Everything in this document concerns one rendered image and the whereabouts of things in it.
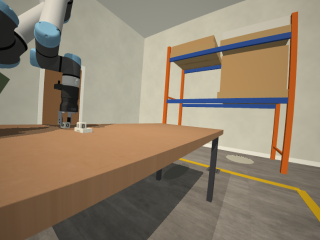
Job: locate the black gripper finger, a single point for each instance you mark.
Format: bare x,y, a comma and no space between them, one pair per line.
60,117
69,118

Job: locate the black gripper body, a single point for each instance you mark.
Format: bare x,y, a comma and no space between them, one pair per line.
69,93

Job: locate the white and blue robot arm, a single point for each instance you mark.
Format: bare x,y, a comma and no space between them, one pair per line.
44,22

